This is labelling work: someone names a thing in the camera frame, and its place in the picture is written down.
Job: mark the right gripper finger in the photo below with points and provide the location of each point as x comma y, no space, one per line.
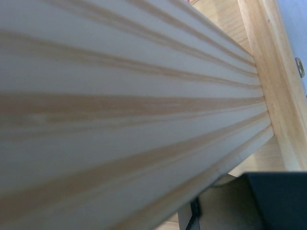
252,201

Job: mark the wooden clothes rack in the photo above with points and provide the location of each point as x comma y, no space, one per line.
114,113

